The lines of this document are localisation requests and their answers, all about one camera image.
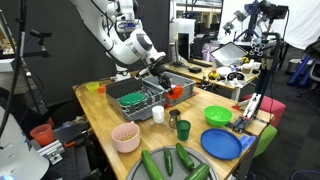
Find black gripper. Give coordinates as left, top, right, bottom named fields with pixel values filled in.
left=148, top=63, right=176, bottom=94

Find small red bowl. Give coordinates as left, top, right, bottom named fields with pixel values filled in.
left=166, top=84, right=184, bottom=101

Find silver metal jug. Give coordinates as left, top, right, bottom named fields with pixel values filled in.
left=168, top=109, right=182, bottom=130

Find bright green plastic bowl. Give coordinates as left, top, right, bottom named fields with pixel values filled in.
left=203, top=105, right=234, bottom=127

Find small yellow-green bowl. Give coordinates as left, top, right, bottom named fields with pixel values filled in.
left=85, top=81, right=100, bottom=92

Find gray plastic bin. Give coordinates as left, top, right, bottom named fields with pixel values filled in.
left=143, top=70, right=197, bottom=103

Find wooden office desk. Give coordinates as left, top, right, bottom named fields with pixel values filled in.
left=161, top=59, right=261, bottom=101

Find white plastic cup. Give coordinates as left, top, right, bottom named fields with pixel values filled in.
left=151, top=105, right=165, bottom=124

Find black power adapter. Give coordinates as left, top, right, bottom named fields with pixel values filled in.
left=188, top=66, right=203, bottom=74

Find green plastic plate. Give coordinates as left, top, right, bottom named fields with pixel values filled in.
left=118, top=92, right=148, bottom=107

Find black keyboard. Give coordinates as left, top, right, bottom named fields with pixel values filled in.
left=188, top=58, right=214, bottom=68

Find black computer monitor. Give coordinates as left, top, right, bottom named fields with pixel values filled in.
left=176, top=32, right=192, bottom=67

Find silver and gray dish rack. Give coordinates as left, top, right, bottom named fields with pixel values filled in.
left=105, top=77, right=168, bottom=122

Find yellow toy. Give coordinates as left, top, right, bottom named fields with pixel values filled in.
left=208, top=69, right=219, bottom=80

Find dark green plastic cup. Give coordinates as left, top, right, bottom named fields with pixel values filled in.
left=176, top=119, right=192, bottom=141

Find white round dish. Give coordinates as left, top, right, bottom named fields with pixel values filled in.
left=215, top=66, right=233, bottom=77

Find peanuts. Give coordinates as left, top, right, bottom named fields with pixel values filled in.
left=119, top=132, right=135, bottom=142

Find white storage box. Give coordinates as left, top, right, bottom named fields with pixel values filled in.
left=169, top=18, right=197, bottom=44

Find clear plastic box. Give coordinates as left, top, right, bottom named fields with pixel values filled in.
left=214, top=54, right=247, bottom=67

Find white headset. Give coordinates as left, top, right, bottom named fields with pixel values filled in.
left=226, top=70, right=247, bottom=83

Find green cucumber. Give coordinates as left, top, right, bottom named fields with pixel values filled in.
left=163, top=147, right=174, bottom=177
left=175, top=142, right=195, bottom=171
left=141, top=148, right=165, bottom=180
left=184, top=162, right=210, bottom=180

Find gray laptop lid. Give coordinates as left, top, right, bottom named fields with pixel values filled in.
left=210, top=41, right=248, bottom=62

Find blue plastic plate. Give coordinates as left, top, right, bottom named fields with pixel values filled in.
left=200, top=128, right=243, bottom=161

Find round gray tray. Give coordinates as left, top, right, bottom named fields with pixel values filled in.
left=125, top=145, right=220, bottom=180

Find pink stool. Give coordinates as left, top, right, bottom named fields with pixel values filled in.
left=240, top=94, right=287, bottom=128

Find green chair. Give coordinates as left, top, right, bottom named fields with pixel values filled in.
left=253, top=124, right=278, bottom=158

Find black side cart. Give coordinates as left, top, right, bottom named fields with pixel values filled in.
left=33, top=114, right=111, bottom=180

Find large orange cup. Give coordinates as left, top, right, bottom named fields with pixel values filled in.
left=29, top=123, right=56, bottom=148

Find pink bowl with handle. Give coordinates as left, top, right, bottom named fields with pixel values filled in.
left=110, top=120, right=141, bottom=154

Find black extrusion camera stand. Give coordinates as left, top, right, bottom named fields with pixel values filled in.
left=229, top=31, right=282, bottom=134

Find blue camera tripod rig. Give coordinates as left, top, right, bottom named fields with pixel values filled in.
left=222, top=0, right=291, bottom=43

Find aluminium bracket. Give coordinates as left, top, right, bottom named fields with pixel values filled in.
left=37, top=139, right=66, bottom=166

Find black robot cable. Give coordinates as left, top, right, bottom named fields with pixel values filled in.
left=0, top=0, right=28, bottom=138

